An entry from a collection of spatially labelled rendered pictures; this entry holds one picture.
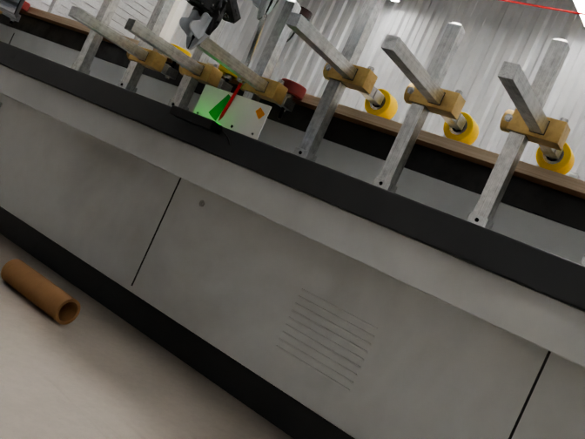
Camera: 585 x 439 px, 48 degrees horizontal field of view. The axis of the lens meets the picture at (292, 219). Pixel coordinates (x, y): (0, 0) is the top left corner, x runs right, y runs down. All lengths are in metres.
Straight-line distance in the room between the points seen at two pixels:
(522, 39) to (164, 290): 8.46
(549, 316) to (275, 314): 0.80
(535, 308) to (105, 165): 1.63
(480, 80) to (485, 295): 8.61
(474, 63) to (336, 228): 8.64
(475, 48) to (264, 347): 8.67
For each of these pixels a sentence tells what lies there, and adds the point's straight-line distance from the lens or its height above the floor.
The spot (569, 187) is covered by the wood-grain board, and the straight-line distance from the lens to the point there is 1.64.
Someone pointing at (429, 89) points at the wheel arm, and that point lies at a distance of 1.53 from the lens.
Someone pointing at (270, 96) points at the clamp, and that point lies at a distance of 1.83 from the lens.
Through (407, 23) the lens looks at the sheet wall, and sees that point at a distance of 11.01.
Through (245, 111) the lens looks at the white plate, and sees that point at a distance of 1.86.
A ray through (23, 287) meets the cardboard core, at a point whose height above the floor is 0.03.
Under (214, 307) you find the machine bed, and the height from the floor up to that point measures 0.20.
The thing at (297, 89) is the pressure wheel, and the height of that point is 0.89.
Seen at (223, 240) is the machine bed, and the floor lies 0.40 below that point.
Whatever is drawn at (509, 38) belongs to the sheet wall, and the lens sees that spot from 10.19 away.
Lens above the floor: 0.55
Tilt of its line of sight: level
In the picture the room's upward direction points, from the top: 25 degrees clockwise
